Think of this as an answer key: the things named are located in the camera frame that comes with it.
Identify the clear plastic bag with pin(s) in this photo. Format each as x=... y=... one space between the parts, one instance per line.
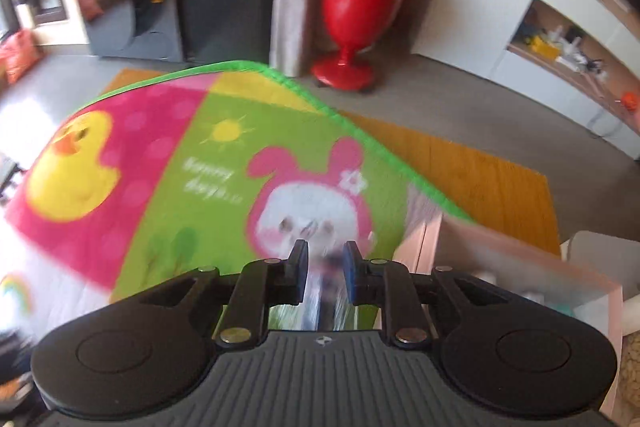
x=325 y=302

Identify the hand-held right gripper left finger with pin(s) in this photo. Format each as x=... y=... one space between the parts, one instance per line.
x=301 y=272

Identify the red plastic bag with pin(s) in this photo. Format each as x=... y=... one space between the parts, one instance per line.
x=90 y=2
x=20 y=57

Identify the pink cardboard box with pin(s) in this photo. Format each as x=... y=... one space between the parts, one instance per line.
x=500 y=252

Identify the colourful cartoon printed mat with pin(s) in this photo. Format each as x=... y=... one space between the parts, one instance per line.
x=175 y=167

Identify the orange pumpkin toy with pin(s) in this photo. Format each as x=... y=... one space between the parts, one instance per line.
x=630 y=100

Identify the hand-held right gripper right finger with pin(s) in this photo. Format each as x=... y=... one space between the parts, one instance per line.
x=351 y=272

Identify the glass jar of nuts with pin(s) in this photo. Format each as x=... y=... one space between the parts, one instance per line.
x=631 y=362

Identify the yellow shelf box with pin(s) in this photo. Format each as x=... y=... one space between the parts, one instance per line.
x=544 y=47

